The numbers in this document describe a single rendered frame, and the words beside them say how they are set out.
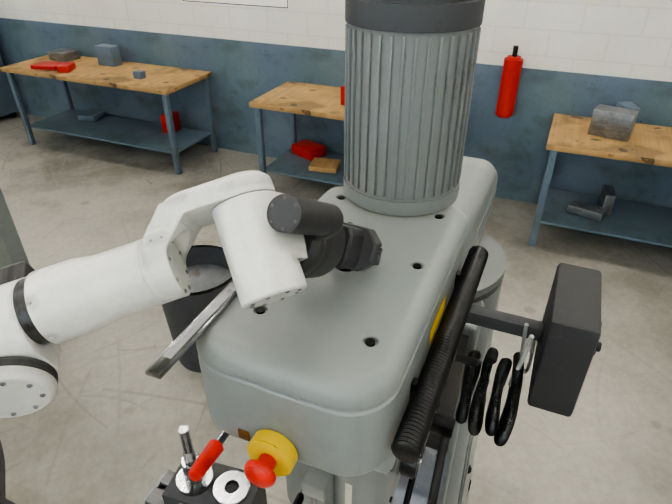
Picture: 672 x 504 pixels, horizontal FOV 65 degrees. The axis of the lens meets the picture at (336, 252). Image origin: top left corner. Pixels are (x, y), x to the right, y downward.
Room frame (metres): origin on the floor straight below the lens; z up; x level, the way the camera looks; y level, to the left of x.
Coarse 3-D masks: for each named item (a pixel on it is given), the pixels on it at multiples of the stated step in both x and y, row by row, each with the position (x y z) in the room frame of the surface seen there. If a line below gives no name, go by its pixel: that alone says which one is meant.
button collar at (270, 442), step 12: (264, 432) 0.41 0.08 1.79; (276, 432) 0.41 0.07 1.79; (252, 444) 0.40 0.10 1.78; (264, 444) 0.39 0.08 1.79; (276, 444) 0.39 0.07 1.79; (288, 444) 0.39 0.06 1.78; (252, 456) 0.40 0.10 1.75; (276, 456) 0.38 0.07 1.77; (288, 456) 0.38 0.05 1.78; (276, 468) 0.38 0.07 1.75; (288, 468) 0.38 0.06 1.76
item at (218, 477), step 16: (176, 480) 0.78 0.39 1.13; (208, 480) 0.78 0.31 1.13; (224, 480) 0.78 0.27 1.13; (240, 480) 0.78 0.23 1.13; (176, 496) 0.75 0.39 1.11; (192, 496) 0.75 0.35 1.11; (208, 496) 0.75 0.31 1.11; (224, 496) 0.74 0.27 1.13; (240, 496) 0.74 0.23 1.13; (256, 496) 0.75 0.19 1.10
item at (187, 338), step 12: (228, 288) 0.54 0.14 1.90; (216, 300) 0.52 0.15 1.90; (228, 300) 0.52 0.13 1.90; (204, 312) 0.49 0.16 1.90; (216, 312) 0.49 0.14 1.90; (192, 324) 0.47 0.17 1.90; (204, 324) 0.47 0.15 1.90; (180, 336) 0.45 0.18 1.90; (192, 336) 0.45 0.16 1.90; (168, 348) 0.43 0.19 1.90; (180, 348) 0.43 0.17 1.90; (156, 360) 0.41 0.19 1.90; (168, 360) 0.41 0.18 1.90; (156, 372) 0.40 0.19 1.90
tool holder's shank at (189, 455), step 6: (180, 426) 0.80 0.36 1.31; (186, 426) 0.80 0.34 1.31; (180, 432) 0.78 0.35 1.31; (186, 432) 0.78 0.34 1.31; (180, 438) 0.78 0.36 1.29; (186, 438) 0.78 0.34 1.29; (186, 444) 0.78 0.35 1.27; (192, 444) 0.79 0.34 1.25; (186, 450) 0.78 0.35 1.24; (192, 450) 0.79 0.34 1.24; (186, 456) 0.78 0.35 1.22; (192, 456) 0.78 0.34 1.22
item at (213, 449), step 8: (224, 432) 0.47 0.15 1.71; (216, 440) 0.45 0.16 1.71; (224, 440) 0.46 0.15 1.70; (208, 448) 0.44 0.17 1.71; (216, 448) 0.44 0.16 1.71; (200, 456) 0.43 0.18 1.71; (208, 456) 0.43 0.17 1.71; (216, 456) 0.43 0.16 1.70; (200, 464) 0.42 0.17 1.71; (208, 464) 0.42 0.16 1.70; (192, 472) 0.41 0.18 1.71; (200, 472) 0.41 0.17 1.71; (192, 480) 0.41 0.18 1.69
